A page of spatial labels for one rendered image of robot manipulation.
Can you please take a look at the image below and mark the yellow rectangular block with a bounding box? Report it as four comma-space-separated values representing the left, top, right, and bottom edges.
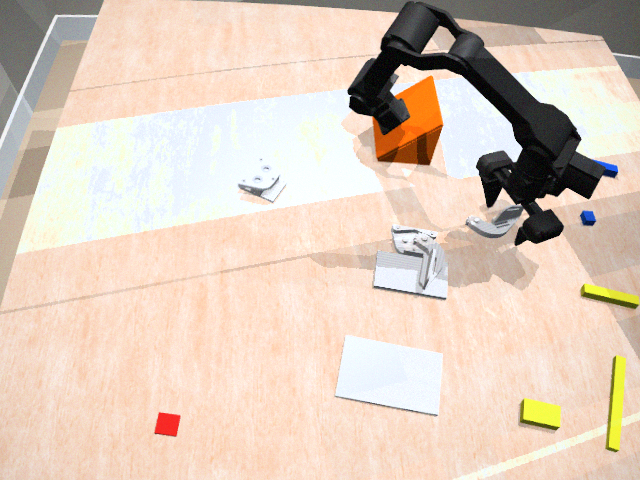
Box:
520, 398, 561, 431

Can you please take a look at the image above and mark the yellow long bar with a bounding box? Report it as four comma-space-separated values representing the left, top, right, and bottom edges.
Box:
605, 355, 626, 453

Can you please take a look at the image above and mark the blue rectangular block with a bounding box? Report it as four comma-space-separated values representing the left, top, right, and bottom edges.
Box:
594, 160, 618, 178

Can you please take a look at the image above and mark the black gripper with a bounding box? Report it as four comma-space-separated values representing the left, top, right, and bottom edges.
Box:
475, 150, 564, 246

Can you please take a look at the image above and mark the white flat rectangular plate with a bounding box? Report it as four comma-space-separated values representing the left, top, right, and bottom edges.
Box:
335, 334, 443, 416

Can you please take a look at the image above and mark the yellow rectangular bar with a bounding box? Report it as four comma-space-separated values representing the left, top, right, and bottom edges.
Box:
580, 283, 639, 309

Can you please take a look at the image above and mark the small blue cube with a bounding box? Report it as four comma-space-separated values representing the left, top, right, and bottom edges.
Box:
580, 210, 596, 226

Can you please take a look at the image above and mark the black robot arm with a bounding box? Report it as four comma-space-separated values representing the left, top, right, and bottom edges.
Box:
347, 1, 606, 200

